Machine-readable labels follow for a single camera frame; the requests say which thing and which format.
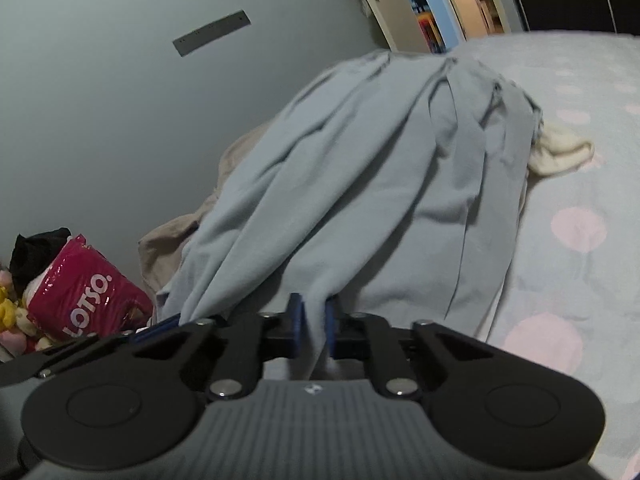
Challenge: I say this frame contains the beige crumpled garment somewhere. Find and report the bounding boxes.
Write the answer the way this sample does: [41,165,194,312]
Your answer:
[138,120,272,298]

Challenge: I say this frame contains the cream door with handle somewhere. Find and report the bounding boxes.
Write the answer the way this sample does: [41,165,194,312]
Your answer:
[366,0,430,53]

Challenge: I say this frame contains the cream white cloth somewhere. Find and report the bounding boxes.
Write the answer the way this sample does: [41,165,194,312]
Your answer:
[527,122,594,177]

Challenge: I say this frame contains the dotted grey bed cover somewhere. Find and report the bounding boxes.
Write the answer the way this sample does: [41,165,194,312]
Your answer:
[457,32,639,479]

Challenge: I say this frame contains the grey wall plate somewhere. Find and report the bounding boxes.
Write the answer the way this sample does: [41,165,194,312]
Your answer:
[172,10,250,58]

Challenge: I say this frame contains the plush toys pile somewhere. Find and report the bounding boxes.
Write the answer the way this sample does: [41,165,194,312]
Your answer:
[1,266,58,363]

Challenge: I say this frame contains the light grey-blue garment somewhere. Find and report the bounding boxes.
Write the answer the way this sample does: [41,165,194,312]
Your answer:
[156,51,542,379]

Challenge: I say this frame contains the pink Lotso plastic bag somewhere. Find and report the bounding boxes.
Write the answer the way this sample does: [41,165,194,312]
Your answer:
[27,235,154,341]

